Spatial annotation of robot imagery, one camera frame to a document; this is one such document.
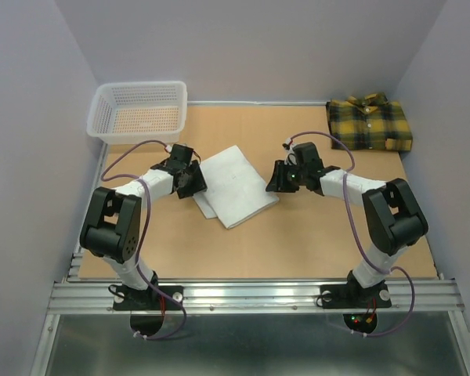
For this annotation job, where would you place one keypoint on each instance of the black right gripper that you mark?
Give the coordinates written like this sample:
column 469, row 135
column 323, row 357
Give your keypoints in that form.
column 277, row 182

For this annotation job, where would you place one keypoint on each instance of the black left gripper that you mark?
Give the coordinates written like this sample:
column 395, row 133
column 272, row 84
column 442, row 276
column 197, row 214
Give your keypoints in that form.
column 198, row 184

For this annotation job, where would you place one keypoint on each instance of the white long sleeve shirt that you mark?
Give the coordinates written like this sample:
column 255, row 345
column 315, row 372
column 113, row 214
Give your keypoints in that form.
column 235, row 191

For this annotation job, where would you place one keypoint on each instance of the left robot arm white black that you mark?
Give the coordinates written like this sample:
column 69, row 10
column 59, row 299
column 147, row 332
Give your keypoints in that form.
column 117, row 220

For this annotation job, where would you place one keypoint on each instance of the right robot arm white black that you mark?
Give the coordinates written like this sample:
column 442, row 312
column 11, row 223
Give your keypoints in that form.
column 394, row 220

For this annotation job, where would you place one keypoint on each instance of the white perforated plastic basket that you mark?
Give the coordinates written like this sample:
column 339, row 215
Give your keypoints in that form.
column 131, row 112

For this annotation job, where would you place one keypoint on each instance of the yellow plaid folded shirt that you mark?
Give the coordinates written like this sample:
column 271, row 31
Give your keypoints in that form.
column 369, row 123

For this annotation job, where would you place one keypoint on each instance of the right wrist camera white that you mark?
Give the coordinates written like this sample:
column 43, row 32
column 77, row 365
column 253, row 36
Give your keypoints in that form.
column 290, row 158

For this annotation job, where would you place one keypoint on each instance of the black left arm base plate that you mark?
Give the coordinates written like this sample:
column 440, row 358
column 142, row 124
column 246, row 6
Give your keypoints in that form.
column 128, row 299

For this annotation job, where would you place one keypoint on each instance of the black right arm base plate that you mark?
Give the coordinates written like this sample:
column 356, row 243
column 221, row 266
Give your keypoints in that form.
column 351, row 296

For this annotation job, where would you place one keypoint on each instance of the aluminium mounting rail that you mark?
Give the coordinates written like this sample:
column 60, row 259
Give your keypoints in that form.
column 250, row 296

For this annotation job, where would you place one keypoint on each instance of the metal table frame edge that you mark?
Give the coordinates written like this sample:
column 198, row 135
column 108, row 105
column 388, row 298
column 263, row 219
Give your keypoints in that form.
column 51, row 321

